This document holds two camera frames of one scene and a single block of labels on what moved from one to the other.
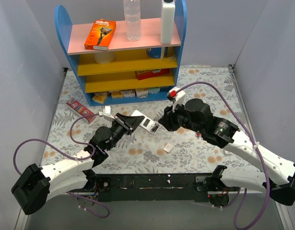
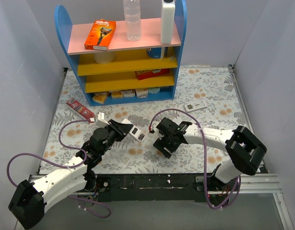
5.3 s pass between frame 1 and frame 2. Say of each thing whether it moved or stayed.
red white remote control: moved
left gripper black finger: moved
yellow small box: stayed
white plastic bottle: stayed
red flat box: stayed
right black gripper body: moved
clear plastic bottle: stayed
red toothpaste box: stayed
